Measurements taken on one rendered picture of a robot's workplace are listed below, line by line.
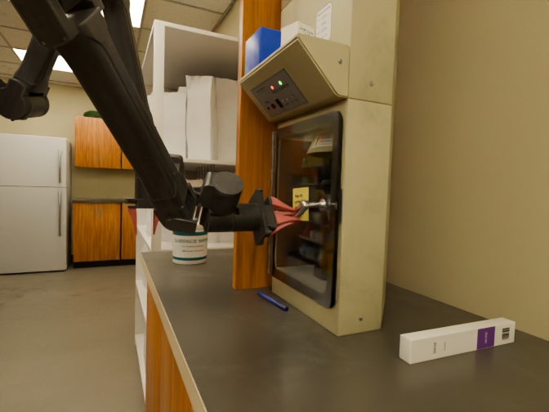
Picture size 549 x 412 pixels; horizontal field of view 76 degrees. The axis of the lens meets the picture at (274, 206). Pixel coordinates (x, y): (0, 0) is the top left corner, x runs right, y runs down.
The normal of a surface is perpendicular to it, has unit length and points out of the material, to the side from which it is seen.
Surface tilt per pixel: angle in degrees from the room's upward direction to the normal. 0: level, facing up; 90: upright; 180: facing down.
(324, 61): 90
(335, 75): 90
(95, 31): 81
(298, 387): 0
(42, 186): 90
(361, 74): 90
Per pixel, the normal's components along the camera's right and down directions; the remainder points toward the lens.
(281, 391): 0.04, -1.00
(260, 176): 0.42, 0.06
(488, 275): -0.91, -0.01
